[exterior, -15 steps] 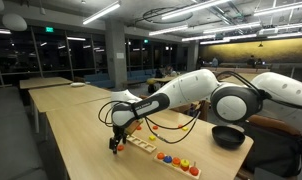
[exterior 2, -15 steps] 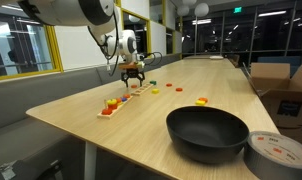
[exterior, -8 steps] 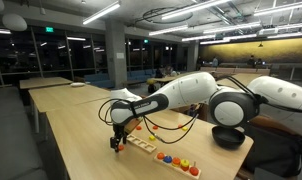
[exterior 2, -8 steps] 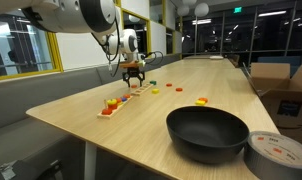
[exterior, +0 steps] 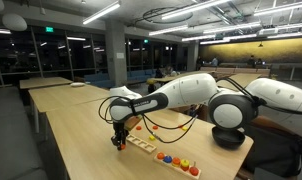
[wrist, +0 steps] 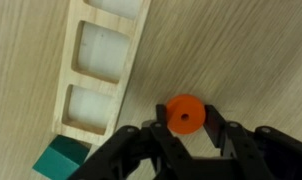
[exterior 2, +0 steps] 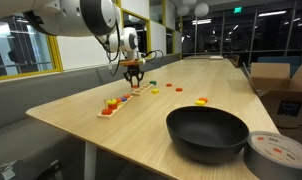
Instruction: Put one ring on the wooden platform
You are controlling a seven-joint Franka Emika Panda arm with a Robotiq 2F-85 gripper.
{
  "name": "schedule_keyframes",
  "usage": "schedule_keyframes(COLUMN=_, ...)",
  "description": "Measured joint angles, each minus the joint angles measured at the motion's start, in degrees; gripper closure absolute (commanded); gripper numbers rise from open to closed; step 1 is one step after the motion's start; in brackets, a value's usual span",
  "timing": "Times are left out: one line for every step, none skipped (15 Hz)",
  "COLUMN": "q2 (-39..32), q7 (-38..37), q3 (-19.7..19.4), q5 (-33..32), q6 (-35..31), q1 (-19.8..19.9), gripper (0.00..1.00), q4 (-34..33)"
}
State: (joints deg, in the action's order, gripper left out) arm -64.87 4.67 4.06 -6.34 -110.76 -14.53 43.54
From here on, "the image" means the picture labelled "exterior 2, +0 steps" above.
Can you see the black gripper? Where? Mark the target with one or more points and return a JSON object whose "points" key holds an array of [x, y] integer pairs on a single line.
{"points": [[133, 70]]}

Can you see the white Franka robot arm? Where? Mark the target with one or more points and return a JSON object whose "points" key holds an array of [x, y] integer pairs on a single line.
{"points": [[74, 15]]}

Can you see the wooden peg platform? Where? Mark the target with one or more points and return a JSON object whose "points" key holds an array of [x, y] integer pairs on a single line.
{"points": [[106, 115]]}

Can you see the wooden slotted tray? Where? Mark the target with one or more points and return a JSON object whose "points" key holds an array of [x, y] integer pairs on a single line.
{"points": [[143, 89]]}

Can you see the green block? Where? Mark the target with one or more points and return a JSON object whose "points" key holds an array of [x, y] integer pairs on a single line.
{"points": [[153, 82]]}

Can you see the yellow block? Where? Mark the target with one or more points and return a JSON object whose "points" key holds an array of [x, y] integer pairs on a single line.
{"points": [[155, 91], [200, 102]]}

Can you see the red flat block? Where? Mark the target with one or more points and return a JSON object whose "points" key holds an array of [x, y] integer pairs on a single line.
{"points": [[169, 84]]}

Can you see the wooden table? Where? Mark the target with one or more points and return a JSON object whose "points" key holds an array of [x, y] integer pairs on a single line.
{"points": [[197, 57]]}

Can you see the white globe pendant lamp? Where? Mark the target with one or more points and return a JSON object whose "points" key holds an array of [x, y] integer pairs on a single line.
{"points": [[201, 9], [182, 10], [189, 1]]}

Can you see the white plate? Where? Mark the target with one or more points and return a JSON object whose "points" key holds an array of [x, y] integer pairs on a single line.
{"points": [[216, 57]]}

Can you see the ceiling light strip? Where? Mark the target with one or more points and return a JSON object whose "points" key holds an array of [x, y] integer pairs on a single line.
{"points": [[272, 13], [201, 21]]}

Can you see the black bowl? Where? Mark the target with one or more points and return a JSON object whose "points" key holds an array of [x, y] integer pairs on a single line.
{"points": [[207, 133]]}

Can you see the white table leg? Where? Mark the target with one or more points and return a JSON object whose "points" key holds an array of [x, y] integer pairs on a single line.
{"points": [[90, 160]]}

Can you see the brown chair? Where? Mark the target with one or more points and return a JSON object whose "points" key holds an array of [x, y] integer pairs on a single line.
{"points": [[236, 60]]}

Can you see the grey bench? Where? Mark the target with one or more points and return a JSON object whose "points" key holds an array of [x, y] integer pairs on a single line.
{"points": [[31, 96]]}

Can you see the green exit sign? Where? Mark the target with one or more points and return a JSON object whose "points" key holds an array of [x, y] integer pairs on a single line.
{"points": [[237, 10]]}

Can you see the cardboard box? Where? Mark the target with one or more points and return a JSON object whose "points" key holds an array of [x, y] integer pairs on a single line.
{"points": [[284, 100]]}

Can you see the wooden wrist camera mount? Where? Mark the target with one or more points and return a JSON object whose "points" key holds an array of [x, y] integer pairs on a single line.
{"points": [[132, 62]]}

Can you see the grey duct tape roll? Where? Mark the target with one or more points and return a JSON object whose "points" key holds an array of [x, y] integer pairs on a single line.
{"points": [[277, 155]]}

